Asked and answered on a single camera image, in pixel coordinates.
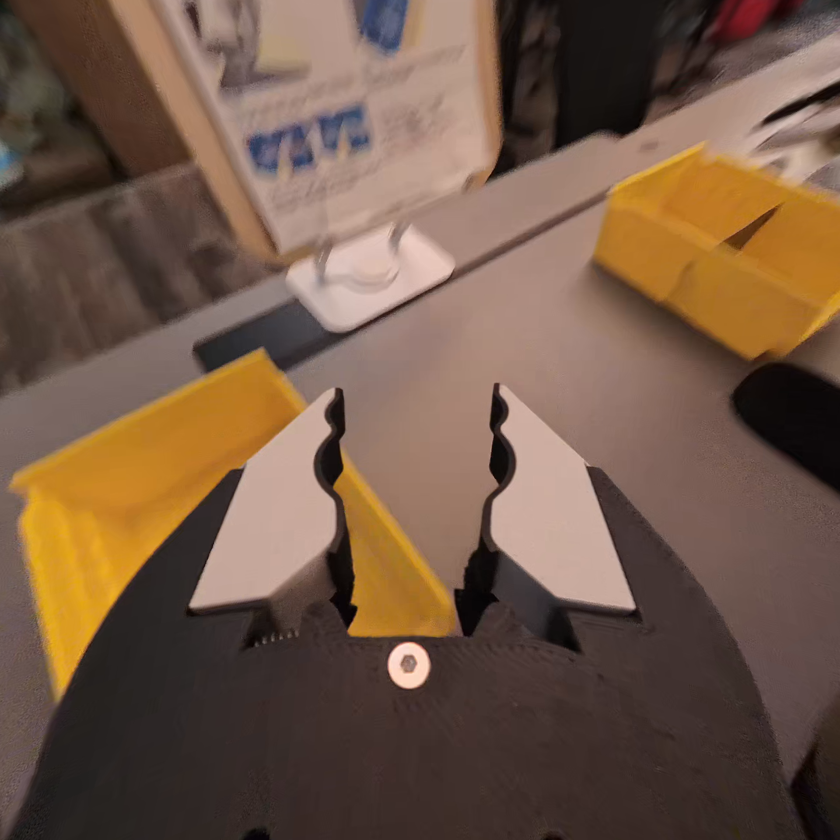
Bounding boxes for yellow plastic bin with divider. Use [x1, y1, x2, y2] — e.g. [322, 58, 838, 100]
[592, 141, 840, 362]

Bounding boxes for red floor bin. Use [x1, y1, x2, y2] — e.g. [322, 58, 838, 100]
[712, 0, 805, 40]

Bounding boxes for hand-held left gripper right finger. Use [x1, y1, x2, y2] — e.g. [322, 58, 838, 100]
[455, 384, 637, 637]

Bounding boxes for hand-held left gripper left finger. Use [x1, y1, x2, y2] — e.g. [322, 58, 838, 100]
[188, 387, 357, 631]

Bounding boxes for instruction board on white stand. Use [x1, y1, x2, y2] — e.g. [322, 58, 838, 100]
[108, 0, 506, 334]

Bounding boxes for black tablet on white stand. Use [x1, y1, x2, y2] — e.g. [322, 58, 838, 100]
[742, 82, 840, 181]

